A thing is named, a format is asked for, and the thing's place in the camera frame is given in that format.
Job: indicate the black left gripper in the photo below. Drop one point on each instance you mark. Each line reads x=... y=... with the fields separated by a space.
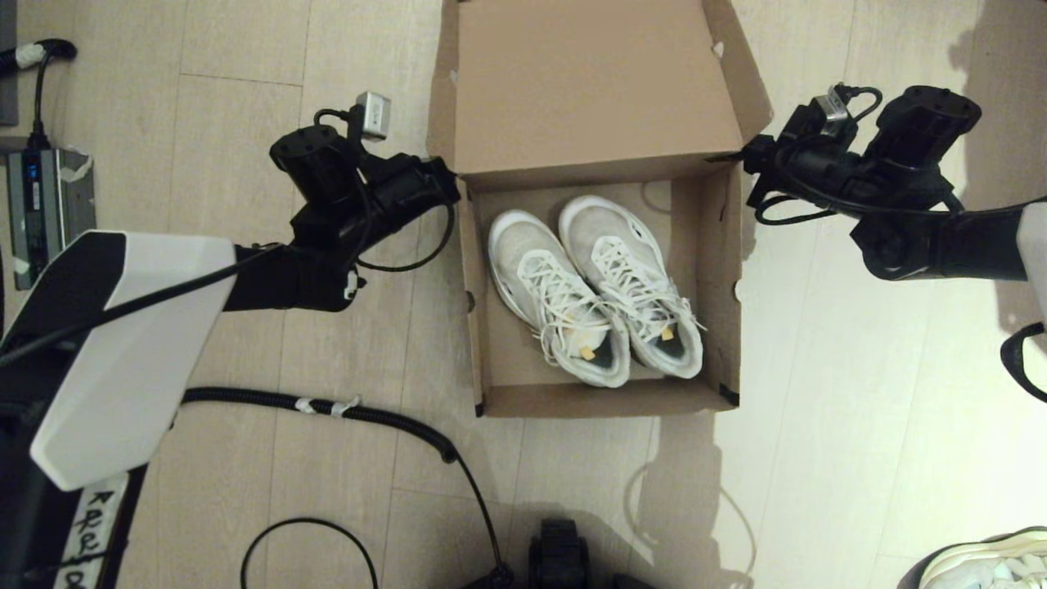
x=409 y=192

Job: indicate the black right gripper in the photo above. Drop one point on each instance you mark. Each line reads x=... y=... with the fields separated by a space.
x=818 y=172

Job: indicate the white lace-up sneaker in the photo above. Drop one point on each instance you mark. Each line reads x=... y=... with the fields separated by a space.
x=597 y=229
x=523 y=245

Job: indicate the brown cardboard shoe box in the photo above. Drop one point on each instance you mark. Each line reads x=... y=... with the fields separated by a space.
x=589 y=82

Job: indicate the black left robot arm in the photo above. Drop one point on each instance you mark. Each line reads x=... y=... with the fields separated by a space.
x=147 y=343

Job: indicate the grey black robot base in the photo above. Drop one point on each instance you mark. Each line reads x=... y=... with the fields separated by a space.
x=559 y=556

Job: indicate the white tape wrap with tail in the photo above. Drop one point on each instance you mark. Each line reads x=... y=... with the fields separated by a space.
x=342 y=407

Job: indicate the flat white tape wrap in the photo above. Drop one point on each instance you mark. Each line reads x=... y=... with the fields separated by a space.
x=304 y=406

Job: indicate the grey power supply unit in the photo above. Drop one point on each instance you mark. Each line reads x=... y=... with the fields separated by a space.
x=41 y=213

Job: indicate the grey white worn sneaker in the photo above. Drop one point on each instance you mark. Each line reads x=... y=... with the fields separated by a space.
x=981 y=556

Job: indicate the dark grey panel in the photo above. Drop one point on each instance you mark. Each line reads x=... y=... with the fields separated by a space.
x=7 y=65

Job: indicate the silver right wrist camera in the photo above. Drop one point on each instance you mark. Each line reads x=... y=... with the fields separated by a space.
x=826 y=110

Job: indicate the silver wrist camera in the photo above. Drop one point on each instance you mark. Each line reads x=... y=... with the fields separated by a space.
x=374 y=114
x=826 y=110

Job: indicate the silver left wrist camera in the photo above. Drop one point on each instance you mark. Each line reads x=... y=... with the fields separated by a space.
x=374 y=114

